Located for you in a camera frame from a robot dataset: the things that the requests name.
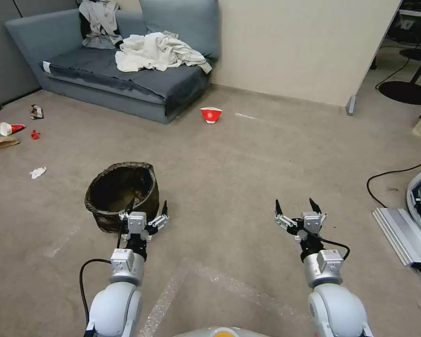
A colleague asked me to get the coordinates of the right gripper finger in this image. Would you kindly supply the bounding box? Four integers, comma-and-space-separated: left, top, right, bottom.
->
309, 198, 327, 225
274, 199, 295, 229

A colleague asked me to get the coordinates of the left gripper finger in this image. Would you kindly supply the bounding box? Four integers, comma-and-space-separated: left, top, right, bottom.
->
147, 200, 171, 235
119, 198, 135, 229

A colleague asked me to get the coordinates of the dark round trash can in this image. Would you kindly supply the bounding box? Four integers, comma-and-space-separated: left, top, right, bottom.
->
84, 161, 162, 234

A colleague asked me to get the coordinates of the red paper bowl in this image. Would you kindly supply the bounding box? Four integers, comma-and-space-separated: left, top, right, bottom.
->
200, 107, 224, 125

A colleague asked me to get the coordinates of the white robot front shell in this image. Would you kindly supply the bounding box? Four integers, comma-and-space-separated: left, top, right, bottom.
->
175, 326, 257, 337

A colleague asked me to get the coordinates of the brown paper bag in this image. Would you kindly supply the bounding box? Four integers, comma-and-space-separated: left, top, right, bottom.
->
0, 136, 21, 151

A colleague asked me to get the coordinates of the grey blue sofa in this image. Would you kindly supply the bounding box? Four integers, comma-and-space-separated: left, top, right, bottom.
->
4, 0, 221, 125

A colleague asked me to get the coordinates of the black round stand base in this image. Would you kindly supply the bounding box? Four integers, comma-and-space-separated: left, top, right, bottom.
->
377, 45, 421, 106

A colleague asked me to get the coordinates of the red white paper cup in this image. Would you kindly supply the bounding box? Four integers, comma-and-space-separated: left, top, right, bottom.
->
0, 122, 26, 137

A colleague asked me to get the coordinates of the crumpled white cloth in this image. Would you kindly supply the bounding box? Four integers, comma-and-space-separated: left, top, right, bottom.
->
115, 30, 213, 75

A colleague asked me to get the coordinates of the small black round base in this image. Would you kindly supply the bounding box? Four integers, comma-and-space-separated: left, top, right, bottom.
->
399, 48, 421, 61

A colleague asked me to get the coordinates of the grey white jacket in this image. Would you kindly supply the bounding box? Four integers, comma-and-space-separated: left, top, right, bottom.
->
78, 0, 124, 50

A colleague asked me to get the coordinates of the grey blue sofa cushion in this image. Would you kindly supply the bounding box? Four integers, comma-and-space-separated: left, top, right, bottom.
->
139, 0, 221, 61

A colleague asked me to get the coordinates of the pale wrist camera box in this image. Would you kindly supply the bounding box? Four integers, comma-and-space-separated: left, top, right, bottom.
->
127, 212, 147, 235
300, 211, 322, 234

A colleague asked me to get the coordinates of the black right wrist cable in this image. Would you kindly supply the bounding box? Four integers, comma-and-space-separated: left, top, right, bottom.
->
303, 230, 350, 261

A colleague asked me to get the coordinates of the black floor cable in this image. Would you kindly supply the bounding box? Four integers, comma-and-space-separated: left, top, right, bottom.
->
367, 160, 421, 208

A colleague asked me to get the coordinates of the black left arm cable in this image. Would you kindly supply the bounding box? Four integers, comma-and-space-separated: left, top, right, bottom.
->
79, 258, 112, 325

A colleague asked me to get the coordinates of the silver aluminium rail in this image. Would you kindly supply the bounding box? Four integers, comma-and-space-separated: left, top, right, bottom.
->
372, 207, 421, 267

